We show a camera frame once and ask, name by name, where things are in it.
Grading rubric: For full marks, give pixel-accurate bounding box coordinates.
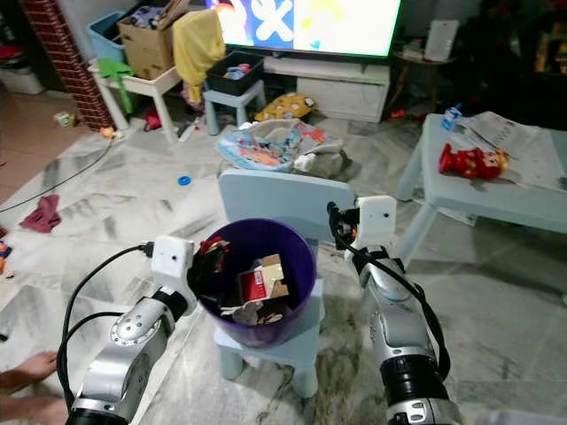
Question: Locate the purple plastic rubbish bin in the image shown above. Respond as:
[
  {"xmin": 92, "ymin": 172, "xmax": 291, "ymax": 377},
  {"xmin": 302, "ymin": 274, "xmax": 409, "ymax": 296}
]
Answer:
[{"xmin": 196, "ymin": 218, "xmax": 319, "ymax": 350}]

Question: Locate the red and white carton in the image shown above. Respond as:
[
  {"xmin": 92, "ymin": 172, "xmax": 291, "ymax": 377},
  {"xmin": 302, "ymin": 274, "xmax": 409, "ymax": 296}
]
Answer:
[{"xmin": 236, "ymin": 269, "xmax": 272, "ymax": 307}]

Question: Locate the brown cardboard piece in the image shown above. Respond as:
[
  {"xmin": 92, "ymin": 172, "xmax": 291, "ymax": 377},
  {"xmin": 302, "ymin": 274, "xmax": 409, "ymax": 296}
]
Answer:
[{"xmin": 259, "ymin": 254, "xmax": 291, "ymax": 304}]

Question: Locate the light blue plastic chair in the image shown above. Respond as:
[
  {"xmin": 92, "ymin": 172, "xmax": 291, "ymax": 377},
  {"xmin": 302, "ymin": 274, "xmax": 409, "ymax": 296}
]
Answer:
[{"xmin": 213, "ymin": 167, "xmax": 357, "ymax": 401}]

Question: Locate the colourful baby bouncer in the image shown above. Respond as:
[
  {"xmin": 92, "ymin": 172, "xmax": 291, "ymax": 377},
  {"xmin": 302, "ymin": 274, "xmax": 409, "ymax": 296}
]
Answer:
[{"xmin": 216, "ymin": 119, "xmax": 348, "ymax": 175}]

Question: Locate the yellow patterned pillow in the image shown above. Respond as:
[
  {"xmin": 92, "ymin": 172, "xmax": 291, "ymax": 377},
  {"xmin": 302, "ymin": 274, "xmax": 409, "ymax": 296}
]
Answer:
[{"xmin": 253, "ymin": 91, "xmax": 318, "ymax": 124}]

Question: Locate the red doll toy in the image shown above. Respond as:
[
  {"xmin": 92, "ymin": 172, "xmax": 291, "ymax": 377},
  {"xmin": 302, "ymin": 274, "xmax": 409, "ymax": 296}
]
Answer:
[{"xmin": 438, "ymin": 143, "xmax": 509, "ymax": 183}]

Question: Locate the white television cabinet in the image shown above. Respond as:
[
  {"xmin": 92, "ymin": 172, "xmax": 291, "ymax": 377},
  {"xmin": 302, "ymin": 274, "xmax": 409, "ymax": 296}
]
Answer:
[{"xmin": 260, "ymin": 54, "xmax": 392, "ymax": 124}]

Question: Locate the small blue capped bottle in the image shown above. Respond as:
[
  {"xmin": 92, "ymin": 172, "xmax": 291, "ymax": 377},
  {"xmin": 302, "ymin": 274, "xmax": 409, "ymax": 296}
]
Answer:
[{"xmin": 442, "ymin": 104, "xmax": 465, "ymax": 132}]

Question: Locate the light blue plastic table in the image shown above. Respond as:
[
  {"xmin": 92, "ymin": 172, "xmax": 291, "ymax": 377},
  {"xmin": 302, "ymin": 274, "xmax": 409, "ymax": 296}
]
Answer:
[{"xmin": 393, "ymin": 112, "xmax": 567, "ymax": 267}]

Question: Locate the small red toy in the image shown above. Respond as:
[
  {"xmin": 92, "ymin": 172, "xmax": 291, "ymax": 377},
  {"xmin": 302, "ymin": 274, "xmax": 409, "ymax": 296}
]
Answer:
[{"xmin": 141, "ymin": 107, "xmax": 163, "ymax": 133}]

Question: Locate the light blue plastic stool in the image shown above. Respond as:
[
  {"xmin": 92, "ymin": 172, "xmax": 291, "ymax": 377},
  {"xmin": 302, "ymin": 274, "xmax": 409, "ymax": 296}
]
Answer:
[{"xmin": 201, "ymin": 79, "xmax": 268, "ymax": 137}]

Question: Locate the dark red cloth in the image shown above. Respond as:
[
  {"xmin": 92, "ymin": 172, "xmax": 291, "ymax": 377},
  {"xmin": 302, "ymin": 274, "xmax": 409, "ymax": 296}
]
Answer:
[{"xmin": 19, "ymin": 195, "xmax": 62, "ymax": 236}]

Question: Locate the black storage box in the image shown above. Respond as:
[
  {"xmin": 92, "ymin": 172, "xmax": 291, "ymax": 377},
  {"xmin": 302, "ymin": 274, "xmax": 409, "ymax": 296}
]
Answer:
[{"xmin": 205, "ymin": 50, "xmax": 268, "ymax": 97}]

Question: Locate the small white table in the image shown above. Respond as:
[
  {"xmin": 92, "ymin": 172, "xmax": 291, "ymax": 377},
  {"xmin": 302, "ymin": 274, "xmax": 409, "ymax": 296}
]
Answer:
[{"xmin": 88, "ymin": 59, "xmax": 180, "ymax": 144}]

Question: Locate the person's bare foot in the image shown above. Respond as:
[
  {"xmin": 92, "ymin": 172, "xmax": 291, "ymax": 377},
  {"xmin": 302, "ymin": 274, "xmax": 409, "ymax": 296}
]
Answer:
[
  {"xmin": 0, "ymin": 396, "xmax": 68, "ymax": 425},
  {"xmin": 0, "ymin": 351, "xmax": 59, "ymax": 396}
]

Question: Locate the grey newspaper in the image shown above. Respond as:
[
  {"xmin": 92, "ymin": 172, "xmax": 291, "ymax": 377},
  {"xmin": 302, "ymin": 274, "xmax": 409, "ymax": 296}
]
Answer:
[{"xmin": 464, "ymin": 110, "xmax": 567, "ymax": 192}]

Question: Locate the white router box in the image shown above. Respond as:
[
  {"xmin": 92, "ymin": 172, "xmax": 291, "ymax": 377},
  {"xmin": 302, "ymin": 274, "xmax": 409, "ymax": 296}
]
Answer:
[{"xmin": 423, "ymin": 19, "xmax": 461, "ymax": 64}]

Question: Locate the flat screen television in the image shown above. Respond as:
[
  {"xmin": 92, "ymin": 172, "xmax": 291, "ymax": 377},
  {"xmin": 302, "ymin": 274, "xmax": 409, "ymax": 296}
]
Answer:
[{"xmin": 204, "ymin": 0, "xmax": 402, "ymax": 59}]

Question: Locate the green plastic toy spade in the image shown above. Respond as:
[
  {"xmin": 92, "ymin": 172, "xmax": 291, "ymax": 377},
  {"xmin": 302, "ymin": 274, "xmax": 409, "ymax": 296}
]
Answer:
[{"xmin": 97, "ymin": 57, "xmax": 135, "ymax": 115}]

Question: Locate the yellow towel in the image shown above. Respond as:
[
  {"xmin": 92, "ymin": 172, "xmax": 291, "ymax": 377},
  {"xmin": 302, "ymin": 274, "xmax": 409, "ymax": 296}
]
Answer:
[{"xmin": 172, "ymin": 8, "xmax": 228, "ymax": 108}]

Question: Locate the brown cardboard box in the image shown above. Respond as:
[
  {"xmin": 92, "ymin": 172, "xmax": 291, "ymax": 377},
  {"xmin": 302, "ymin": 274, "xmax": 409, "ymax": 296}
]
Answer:
[{"xmin": 117, "ymin": 0, "xmax": 189, "ymax": 81}]

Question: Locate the red brick pattern column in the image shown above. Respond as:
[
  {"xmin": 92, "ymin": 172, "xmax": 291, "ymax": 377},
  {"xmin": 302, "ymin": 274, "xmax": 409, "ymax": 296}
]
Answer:
[{"xmin": 21, "ymin": 0, "xmax": 117, "ymax": 135}]

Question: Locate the white storage container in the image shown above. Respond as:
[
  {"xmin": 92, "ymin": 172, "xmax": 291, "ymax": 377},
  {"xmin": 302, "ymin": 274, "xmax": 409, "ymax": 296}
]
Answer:
[{"xmin": 0, "ymin": 66, "xmax": 46, "ymax": 97}]

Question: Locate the light blue storage basket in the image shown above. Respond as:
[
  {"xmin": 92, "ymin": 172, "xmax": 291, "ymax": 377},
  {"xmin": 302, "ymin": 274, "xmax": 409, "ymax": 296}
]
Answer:
[{"xmin": 86, "ymin": 10, "xmax": 130, "ymax": 64}]

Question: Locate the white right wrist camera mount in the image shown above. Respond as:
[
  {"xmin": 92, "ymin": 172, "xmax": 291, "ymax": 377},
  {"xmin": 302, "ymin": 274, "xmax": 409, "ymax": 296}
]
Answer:
[{"xmin": 354, "ymin": 195, "xmax": 398, "ymax": 250}]

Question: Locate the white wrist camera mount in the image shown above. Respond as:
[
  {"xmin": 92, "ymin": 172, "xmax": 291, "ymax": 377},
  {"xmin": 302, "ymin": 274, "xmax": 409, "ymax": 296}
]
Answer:
[
  {"xmin": 354, "ymin": 195, "xmax": 398, "ymax": 250},
  {"xmin": 150, "ymin": 235, "xmax": 198, "ymax": 292}
]

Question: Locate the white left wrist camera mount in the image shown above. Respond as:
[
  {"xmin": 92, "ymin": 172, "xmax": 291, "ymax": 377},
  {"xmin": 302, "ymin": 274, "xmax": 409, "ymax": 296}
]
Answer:
[{"xmin": 150, "ymin": 235, "xmax": 198, "ymax": 292}]

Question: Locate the black floor cable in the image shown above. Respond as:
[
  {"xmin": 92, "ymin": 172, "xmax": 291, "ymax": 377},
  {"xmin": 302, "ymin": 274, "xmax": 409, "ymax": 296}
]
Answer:
[{"xmin": 0, "ymin": 136, "xmax": 117, "ymax": 214}]

